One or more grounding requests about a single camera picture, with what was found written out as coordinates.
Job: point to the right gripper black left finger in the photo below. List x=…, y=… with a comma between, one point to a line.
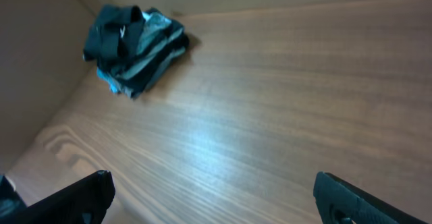
x=85, y=201

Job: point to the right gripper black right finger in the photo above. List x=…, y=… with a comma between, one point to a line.
x=339, y=202

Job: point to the black t-shirt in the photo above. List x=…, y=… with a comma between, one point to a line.
x=114, y=34

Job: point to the folded black garment in stack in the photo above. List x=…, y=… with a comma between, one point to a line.
x=133, y=48

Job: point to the folded grey garment in stack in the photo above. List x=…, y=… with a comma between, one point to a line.
x=162, y=40

